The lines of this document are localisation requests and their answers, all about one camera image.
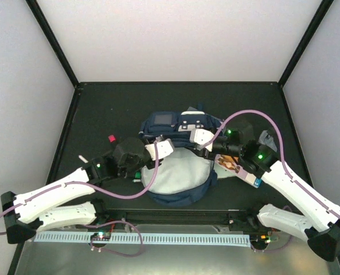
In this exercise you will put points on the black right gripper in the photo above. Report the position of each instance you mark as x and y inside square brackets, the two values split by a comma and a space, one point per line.
[203, 152]

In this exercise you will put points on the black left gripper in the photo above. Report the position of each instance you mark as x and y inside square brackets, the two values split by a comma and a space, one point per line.
[151, 164]

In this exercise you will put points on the navy blue student backpack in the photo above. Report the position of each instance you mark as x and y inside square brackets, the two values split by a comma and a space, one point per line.
[182, 178]

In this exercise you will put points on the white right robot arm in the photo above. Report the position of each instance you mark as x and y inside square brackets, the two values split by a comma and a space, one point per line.
[318, 222]

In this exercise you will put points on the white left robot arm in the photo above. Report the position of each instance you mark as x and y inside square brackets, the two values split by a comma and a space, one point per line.
[42, 209]

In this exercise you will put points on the green capped marker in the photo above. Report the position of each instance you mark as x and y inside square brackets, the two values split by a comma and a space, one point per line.
[137, 175]

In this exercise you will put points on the dog picture book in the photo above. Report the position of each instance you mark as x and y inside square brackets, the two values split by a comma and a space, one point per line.
[231, 163]

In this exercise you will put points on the white square book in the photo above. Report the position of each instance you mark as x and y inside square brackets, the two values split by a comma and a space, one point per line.
[224, 173]

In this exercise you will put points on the red capped marker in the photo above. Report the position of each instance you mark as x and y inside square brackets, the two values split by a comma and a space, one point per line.
[111, 138]

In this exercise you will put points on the grey pencil pouch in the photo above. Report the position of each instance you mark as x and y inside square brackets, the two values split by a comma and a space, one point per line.
[266, 138]

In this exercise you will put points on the dark blue notebook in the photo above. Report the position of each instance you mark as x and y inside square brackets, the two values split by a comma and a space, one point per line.
[192, 109]

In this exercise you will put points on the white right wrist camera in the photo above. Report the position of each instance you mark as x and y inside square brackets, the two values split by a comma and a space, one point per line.
[200, 136]

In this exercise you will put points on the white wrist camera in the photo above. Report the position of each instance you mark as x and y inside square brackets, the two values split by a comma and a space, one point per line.
[160, 149]
[200, 136]

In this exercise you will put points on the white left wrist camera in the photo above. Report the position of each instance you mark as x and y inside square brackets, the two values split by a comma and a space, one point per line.
[160, 149]

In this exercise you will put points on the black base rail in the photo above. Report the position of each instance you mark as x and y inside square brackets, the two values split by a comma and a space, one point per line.
[243, 220]

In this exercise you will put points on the white slotted cable duct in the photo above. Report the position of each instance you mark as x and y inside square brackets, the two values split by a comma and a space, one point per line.
[144, 238]

